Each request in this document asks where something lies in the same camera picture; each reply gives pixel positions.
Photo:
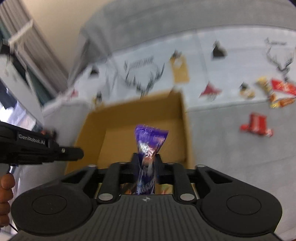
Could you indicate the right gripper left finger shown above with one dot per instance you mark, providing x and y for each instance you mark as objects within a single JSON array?
[{"x": 130, "y": 170}]

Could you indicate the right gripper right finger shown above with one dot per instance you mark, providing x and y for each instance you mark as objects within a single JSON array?
[{"x": 164, "y": 171}]

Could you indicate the purple candy bar wrapper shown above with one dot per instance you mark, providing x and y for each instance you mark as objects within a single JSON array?
[{"x": 149, "y": 142}]

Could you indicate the red snack pouch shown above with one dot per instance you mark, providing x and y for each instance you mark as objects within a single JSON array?
[{"x": 257, "y": 125}]

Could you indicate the large red snack packet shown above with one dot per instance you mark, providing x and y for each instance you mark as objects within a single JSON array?
[{"x": 282, "y": 86}]

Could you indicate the person left hand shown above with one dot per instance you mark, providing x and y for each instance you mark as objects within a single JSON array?
[{"x": 6, "y": 195}]

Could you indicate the brown cardboard box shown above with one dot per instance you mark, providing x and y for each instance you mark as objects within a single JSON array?
[{"x": 107, "y": 139}]

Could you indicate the printed white sofa cloth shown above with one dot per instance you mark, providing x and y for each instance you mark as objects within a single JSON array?
[{"x": 217, "y": 66}]

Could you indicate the grey curtain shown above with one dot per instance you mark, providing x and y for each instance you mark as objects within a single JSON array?
[{"x": 33, "y": 47}]

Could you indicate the yellow snack packet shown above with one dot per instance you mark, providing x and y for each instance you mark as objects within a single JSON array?
[{"x": 265, "y": 85}]

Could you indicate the small orange snack bar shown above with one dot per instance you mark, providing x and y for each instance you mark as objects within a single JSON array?
[{"x": 285, "y": 102}]

